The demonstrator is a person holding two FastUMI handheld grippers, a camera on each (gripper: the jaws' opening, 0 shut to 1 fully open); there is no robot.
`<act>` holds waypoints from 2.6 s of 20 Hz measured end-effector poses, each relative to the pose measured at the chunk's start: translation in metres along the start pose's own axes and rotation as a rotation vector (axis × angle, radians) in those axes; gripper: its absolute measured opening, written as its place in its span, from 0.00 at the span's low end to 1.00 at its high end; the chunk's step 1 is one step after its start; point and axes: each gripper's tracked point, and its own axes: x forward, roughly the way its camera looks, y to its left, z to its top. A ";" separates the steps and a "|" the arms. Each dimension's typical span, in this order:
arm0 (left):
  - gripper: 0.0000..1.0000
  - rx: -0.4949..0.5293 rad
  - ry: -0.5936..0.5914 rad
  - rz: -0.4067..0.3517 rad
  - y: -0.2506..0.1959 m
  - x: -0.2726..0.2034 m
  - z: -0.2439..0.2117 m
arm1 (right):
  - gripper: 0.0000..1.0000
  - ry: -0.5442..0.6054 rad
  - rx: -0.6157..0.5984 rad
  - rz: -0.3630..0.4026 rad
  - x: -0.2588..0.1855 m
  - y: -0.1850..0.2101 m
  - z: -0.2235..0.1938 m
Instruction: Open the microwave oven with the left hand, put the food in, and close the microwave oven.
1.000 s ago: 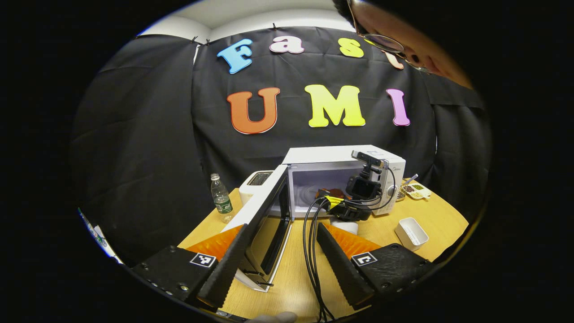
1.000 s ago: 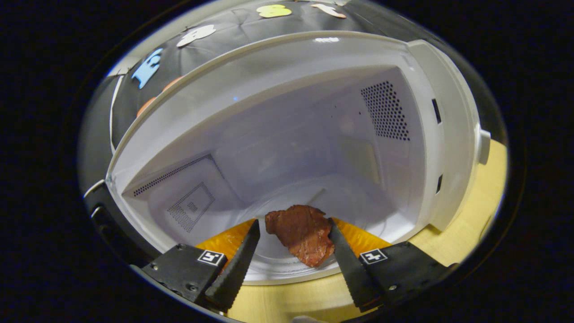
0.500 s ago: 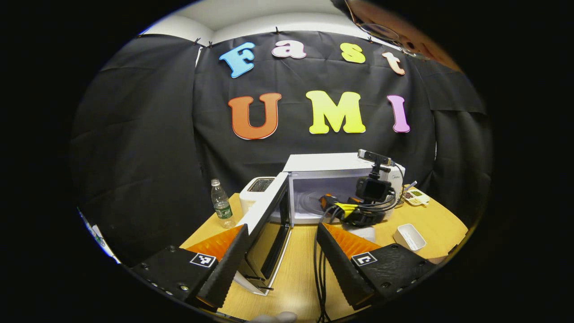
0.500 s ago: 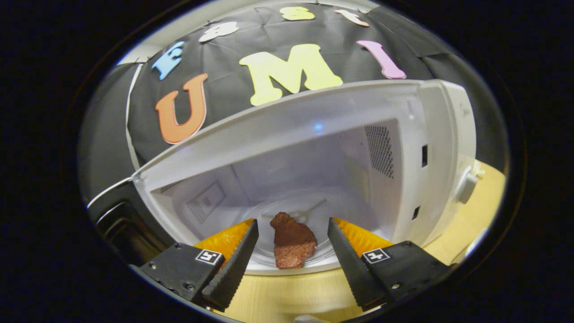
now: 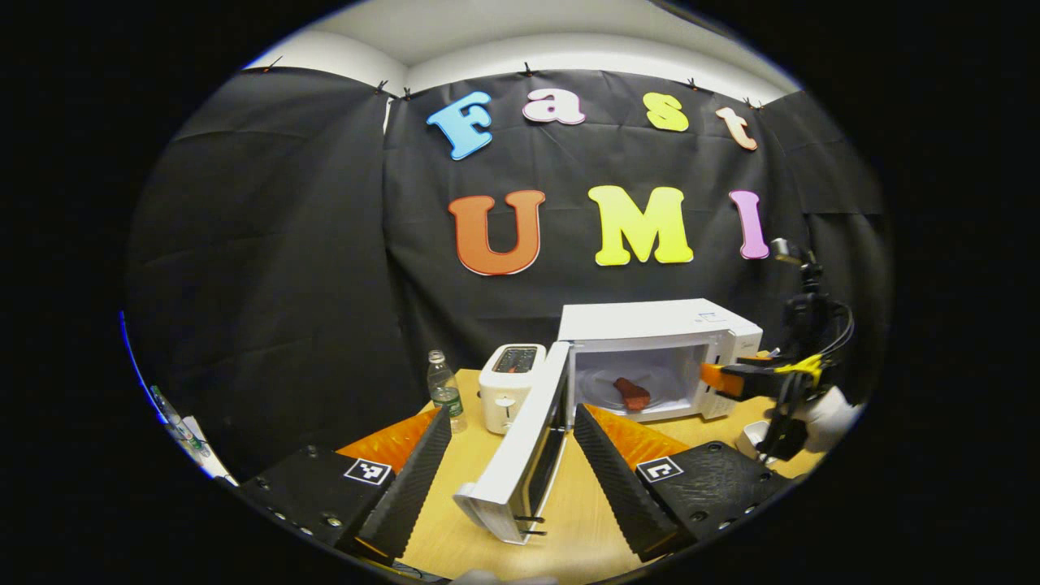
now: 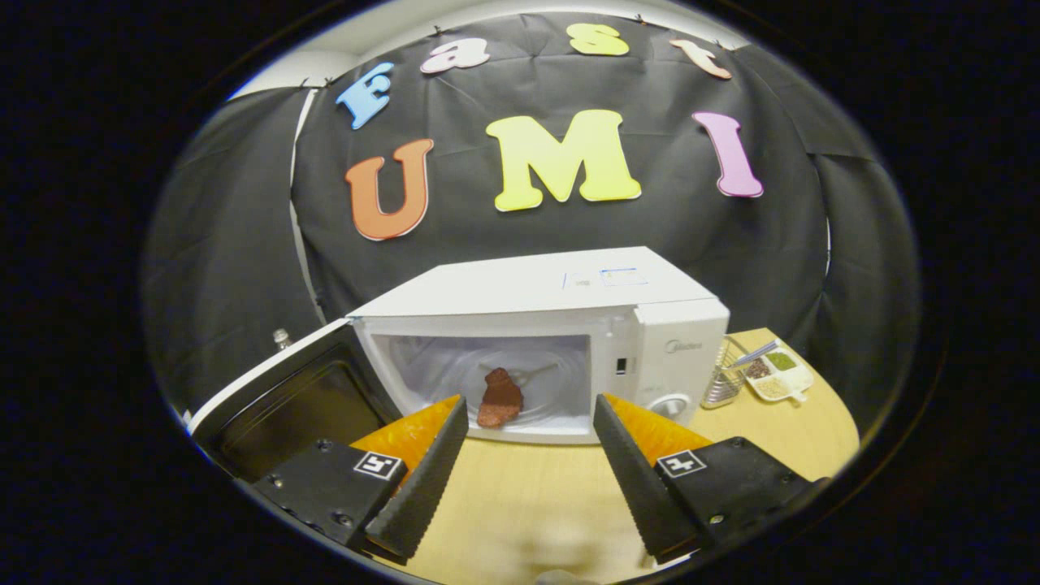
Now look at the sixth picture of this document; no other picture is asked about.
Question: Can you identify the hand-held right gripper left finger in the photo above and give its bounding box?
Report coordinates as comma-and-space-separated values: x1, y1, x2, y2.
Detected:
252, 396, 470, 561

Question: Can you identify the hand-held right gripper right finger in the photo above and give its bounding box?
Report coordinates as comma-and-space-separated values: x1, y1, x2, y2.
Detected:
593, 394, 817, 566

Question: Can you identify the brown meat piece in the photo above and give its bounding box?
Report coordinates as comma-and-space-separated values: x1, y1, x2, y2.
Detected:
476, 367, 525, 429

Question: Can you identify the white microwave oven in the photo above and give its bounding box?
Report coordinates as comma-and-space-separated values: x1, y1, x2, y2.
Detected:
188, 246, 730, 480

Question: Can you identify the white utensil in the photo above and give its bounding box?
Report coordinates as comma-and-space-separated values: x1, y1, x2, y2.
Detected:
727, 341, 779, 368

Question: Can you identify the white divided dish with beans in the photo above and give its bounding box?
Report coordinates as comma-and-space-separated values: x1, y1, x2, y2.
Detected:
743, 348, 815, 404

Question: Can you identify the metal wire basket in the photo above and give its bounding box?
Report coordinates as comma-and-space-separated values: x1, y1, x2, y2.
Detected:
701, 337, 752, 410

